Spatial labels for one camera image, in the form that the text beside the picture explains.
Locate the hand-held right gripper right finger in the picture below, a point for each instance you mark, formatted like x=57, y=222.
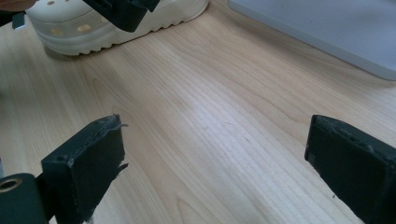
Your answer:
x=351, y=168

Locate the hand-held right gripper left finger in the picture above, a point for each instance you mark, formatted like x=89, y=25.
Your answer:
x=84, y=168

